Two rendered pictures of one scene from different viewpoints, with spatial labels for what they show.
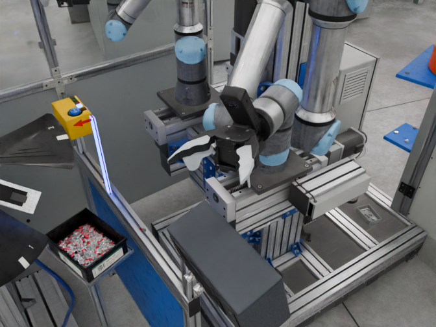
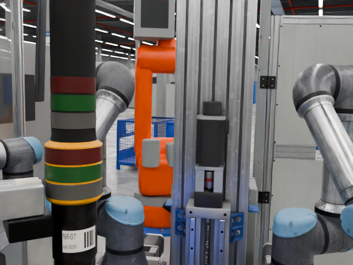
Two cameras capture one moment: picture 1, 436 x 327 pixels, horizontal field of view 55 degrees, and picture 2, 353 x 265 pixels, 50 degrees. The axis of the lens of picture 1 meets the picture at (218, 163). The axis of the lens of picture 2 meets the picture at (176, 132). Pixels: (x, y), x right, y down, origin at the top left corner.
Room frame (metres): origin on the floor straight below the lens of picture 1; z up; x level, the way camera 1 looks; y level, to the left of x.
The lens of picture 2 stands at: (0.66, 0.85, 1.61)
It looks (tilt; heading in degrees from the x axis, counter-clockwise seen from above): 7 degrees down; 311
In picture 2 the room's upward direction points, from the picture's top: 1 degrees clockwise
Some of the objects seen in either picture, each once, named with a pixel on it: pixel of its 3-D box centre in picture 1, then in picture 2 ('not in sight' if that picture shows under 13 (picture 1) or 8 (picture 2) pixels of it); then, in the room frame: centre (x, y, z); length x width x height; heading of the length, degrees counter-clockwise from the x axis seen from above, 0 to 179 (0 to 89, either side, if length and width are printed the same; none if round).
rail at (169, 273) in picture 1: (126, 215); not in sight; (1.04, 0.33, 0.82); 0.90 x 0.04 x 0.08; 36
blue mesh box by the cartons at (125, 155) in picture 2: not in sight; (149, 142); (6.10, -4.64, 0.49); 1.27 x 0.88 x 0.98; 110
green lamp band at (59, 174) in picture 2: not in sight; (74, 169); (0.91, 0.68, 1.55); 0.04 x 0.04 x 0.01
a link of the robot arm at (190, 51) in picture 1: (191, 57); (123, 221); (1.51, 0.10, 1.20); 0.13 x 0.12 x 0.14; 6
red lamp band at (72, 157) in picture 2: not in sight; (74, 152); (0.91, 0.68, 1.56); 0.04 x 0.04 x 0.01
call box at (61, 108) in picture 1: (73, 118); not in sight; (1.36, 0.56, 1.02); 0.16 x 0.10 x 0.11; 36
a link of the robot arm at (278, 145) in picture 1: (267, 137); not in sight; (0.80, -0.12, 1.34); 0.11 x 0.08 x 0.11; 58
